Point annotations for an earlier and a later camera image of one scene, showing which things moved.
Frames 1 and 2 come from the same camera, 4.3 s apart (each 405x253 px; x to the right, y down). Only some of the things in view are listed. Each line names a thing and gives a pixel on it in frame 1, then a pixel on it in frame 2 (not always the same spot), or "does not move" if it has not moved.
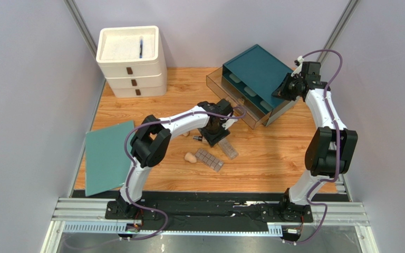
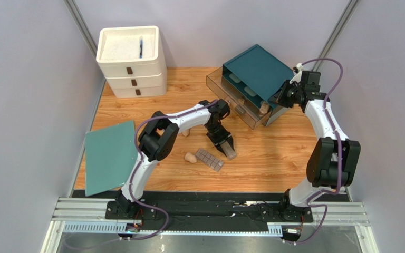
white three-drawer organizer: x=132 y=59 does not move
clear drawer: x=257 y=110 does not move
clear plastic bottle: x=228 y=149 does not move
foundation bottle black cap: x=199 y=138 to x=264 y=108
